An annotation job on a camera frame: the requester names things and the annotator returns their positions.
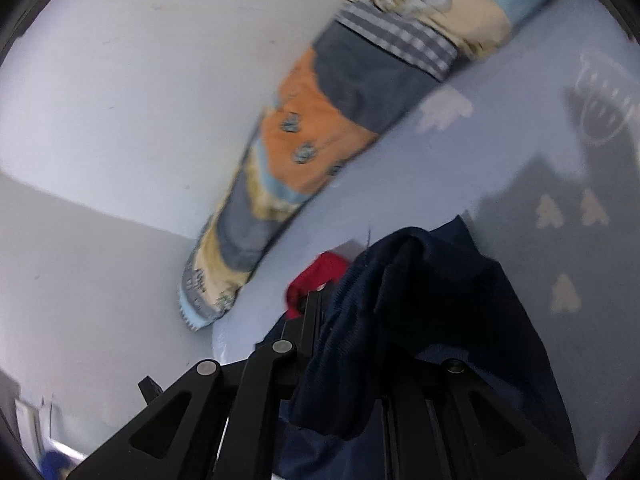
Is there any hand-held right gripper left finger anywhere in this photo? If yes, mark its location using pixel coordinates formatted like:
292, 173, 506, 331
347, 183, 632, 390
65, 289, 326, 480

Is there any rolled patchwork quilt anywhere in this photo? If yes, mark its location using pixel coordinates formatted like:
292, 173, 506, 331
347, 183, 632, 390
177, 0, 558, 331

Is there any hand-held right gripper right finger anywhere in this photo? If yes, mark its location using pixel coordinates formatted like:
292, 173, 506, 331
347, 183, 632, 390
382, 347, 586, 480

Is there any light blue cloud blanket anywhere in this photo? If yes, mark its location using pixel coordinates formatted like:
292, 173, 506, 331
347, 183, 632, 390
210, 0, 640, 480

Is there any navy work jacket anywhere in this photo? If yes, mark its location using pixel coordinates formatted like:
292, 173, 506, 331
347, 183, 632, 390
255, 214, 581, 480

